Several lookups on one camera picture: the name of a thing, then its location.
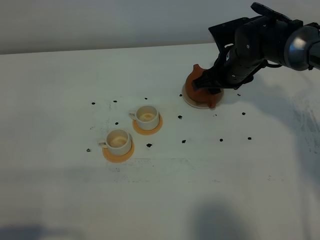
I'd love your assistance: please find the white teacup far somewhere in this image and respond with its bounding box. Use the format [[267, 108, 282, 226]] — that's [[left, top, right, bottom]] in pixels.
[[128, 105, 160, 131]]

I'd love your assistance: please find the white teacup near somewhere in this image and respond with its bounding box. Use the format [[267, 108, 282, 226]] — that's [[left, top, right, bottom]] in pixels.
[[98, 128, 132, 156]]

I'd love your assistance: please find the orange coaster far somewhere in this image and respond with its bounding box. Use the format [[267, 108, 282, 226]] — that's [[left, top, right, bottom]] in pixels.
[[132, 113, 164, 136]]

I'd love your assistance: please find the beige round teapot coaster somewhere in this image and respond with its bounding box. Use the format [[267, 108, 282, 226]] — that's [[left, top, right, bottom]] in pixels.
[[181, 84, 224, 110]]

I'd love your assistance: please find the orange coaster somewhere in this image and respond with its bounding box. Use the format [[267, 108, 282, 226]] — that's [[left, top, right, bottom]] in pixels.
[[132, 113, 164, 136], [102, 142, 135, 163]]

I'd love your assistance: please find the orange coaster near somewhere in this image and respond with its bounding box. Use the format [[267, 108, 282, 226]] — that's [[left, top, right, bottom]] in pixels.
[[102, 142, 135, 163]]

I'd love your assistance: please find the white teacup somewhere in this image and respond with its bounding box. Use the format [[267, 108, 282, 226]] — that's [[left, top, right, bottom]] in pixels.
[[98, 128, 132, 156], [128, 105, 160, 131]]

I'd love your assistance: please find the brown clay teapot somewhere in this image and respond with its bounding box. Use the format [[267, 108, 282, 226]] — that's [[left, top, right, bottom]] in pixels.
[[182, 64, 224, 109]]

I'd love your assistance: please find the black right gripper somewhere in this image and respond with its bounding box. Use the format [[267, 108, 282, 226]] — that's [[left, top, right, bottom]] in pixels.
[[191, 16, 293, 95]]

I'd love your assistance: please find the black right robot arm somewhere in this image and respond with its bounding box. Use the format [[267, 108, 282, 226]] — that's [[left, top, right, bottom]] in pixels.
[[191, 16, 320, 94]]

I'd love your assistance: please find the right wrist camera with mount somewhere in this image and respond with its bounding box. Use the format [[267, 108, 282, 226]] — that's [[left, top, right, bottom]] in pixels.
[[208, 17, 250, 52]]

